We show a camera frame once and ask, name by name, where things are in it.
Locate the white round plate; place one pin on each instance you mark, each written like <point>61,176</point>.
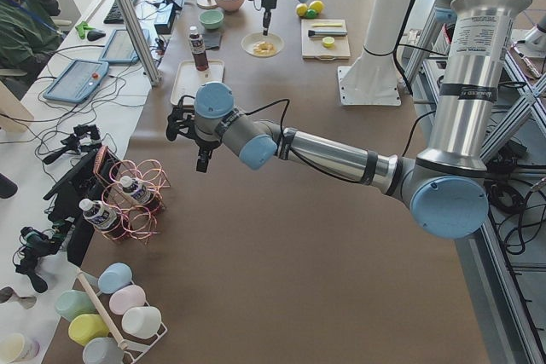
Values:
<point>249,40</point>

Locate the glazed twisted donut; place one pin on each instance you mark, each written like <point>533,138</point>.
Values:
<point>263,48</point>

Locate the cream rabbit tray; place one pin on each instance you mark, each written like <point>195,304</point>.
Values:
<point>189,79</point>

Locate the yellow lemon upper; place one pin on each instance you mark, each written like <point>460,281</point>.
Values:
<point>301,9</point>

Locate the green lime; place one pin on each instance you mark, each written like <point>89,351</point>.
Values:
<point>317,6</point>

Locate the steel cylindrical muddler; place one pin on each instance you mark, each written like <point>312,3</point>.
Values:
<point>326,33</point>

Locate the yellow plastic knife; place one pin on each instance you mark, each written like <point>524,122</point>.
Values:
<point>327,24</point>

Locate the mint green bowl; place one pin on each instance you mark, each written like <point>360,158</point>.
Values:
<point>211,19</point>

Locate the bamboo cutting board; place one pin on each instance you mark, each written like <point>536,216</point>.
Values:
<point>312,47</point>

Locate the grey folded cloth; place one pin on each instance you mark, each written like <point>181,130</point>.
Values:
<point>212,40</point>

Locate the half lemon slice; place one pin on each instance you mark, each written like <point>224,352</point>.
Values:
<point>328,42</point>

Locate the dark drink bottle white cap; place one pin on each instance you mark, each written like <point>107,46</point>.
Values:
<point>198,49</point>

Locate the bottle in rack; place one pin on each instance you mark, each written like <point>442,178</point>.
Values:
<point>105,218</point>
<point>141,194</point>

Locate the blue teach pendant far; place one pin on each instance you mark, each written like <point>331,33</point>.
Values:
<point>119,49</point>

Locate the blue teach pendant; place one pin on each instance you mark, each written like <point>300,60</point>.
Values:
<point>119,49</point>
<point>77,82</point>

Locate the blue teach pendant near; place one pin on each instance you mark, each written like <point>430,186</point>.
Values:
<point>77,82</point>

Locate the blue plastic cup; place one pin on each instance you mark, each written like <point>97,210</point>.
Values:
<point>115,277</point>

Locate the person in green jacket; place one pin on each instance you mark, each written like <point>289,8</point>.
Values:
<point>29,36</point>

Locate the pink plastic cup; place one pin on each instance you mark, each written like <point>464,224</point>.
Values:
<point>126,298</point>

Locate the white cup rack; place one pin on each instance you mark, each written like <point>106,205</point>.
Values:
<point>134,348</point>

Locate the white plastic cup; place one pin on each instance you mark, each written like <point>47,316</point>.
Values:
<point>142,322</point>

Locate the green plastic cup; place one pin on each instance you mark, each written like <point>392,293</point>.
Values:
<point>72,303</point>

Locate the yellow plastic cup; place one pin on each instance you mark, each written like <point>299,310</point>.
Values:
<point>86,327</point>

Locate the grey plastic cup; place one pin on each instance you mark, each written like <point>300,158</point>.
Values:
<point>102,351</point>

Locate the copper wire bottle rack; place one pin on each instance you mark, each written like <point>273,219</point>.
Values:
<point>139,224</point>

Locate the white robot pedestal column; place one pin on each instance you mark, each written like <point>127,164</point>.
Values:
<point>372,78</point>

